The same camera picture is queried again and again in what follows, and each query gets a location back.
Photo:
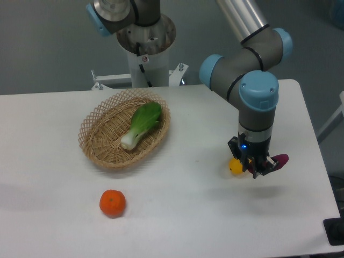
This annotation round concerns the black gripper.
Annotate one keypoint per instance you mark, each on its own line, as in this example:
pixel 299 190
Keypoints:
pixel 253 156

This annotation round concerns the purple sweet potato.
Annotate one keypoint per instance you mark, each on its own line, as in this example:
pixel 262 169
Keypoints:
pixel 280 159

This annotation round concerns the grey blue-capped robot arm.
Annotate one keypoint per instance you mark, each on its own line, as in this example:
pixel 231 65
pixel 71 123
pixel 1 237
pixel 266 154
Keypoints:
pixel 244 81

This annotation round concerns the yellow lemon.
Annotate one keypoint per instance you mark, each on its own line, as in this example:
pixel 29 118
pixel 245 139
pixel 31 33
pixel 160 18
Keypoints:
pixel 235 167

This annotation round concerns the black device at table edge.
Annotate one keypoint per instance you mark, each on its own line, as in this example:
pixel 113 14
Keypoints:
pixel 334 231

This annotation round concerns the green bok choy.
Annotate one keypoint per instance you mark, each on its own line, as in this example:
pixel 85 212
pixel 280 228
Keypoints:
pixel 143 120

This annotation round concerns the orange tangerine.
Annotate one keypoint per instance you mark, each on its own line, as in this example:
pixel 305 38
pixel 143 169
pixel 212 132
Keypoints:
pixel 112 203

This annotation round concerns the woven wicker basket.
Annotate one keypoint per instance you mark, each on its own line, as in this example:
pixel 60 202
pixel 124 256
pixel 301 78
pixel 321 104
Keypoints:
pixel 102 129

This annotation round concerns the white frame at right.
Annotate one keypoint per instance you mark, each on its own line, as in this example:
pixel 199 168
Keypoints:
pixel 331 123

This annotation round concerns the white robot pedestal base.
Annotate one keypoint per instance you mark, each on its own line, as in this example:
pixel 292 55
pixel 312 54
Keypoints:
pixel 147 50

